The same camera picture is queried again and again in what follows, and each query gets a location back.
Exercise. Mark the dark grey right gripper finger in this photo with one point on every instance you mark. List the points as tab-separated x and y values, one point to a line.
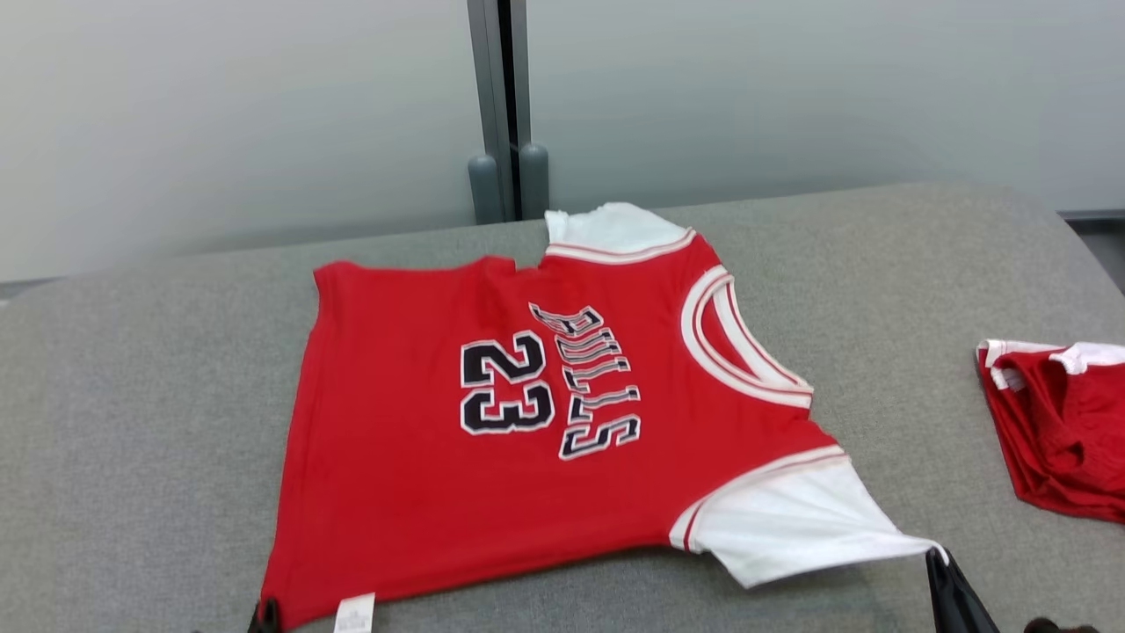
958	602

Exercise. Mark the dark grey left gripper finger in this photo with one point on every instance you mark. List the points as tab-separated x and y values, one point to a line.
266	618

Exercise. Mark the red shorts white waistband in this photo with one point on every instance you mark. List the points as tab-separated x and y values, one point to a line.
1063	431

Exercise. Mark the red Bulls 23 jersey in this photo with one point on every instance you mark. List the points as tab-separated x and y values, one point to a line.
395	457

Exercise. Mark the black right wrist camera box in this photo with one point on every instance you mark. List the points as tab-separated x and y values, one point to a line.
1059	628

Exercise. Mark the grey metal partition post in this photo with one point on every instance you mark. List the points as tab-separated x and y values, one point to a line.
505	105

